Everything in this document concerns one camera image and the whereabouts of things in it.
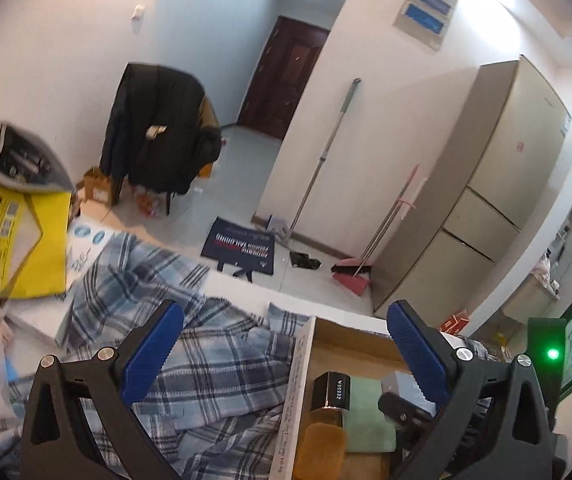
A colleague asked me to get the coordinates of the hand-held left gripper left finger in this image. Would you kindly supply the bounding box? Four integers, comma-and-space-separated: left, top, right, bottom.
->
20, 299, 185, 480

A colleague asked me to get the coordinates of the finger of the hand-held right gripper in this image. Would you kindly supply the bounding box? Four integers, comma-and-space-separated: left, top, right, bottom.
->
377, 391, 439, 428

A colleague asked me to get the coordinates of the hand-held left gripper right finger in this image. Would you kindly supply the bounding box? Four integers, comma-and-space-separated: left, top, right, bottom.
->
386, 300, 553, 480

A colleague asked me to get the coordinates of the green notepad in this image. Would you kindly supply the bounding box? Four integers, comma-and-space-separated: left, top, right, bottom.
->
343, 377, 397, 453

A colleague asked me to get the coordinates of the shallow cardboard box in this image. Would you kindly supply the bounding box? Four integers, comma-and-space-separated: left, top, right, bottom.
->
276, 316, 447, 480

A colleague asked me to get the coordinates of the orange plastic case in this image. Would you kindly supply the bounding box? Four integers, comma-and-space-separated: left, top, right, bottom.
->
296, 422, 347, 480

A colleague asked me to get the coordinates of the bathroom vanity cabinet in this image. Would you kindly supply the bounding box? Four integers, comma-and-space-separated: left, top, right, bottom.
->
503, 272, 562, 323

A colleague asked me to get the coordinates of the red box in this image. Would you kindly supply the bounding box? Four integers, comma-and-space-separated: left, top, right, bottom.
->
438, 311, 472, 333

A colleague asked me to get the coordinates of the blue plaid blanket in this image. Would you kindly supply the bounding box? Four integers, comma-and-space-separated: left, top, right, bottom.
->
0, 232, 317, 480

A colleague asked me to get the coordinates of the pink cloth on vanity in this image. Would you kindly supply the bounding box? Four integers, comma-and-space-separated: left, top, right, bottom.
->
538, 252, 562, 286

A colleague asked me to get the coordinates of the pink dustpan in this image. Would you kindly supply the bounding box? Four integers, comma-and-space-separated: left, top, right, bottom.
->
332, 270, 371, 298

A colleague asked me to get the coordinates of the white printed box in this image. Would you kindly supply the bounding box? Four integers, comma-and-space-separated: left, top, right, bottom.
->
63, 217, 116, 281

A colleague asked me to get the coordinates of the dark printed floor mat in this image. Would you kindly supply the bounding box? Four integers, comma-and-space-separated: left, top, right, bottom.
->
201, 216, 277, 276

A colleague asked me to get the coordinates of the pink broom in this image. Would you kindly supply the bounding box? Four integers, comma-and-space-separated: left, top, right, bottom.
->
331, 164, 421, 278

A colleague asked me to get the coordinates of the yellow bag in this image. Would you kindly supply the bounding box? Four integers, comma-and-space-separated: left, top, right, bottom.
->
0, 182, 76, 301

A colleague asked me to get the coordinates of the black cloth on floor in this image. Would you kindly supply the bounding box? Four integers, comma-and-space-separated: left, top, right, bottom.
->
290, 251, 323, 269

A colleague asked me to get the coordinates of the brown cardboard carton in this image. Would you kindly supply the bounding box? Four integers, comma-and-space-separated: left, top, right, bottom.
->
83, 166, 121, 207

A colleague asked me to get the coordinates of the beige refrigerator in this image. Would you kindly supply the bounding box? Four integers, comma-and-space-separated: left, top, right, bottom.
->
372, 55, 572, 318

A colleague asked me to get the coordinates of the grey bag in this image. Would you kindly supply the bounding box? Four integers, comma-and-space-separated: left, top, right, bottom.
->
0, 116, 75, 196

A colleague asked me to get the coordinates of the black jacket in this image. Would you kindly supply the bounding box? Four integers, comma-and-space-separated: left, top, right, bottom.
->
100, 62, 223, 196

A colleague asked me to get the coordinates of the wooden chair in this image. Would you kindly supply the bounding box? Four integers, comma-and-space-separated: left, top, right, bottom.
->
110, 95, 223, 217

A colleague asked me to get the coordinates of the brown door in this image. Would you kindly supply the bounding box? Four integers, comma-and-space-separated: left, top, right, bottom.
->
237, 15, 331, 141

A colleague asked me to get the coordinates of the grey-handled mop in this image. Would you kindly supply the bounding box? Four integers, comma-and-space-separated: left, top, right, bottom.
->
286, 78, 361, 248

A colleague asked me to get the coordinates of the wall electrical panel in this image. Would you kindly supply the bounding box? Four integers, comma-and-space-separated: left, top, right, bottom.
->
392, 0, 459, 52

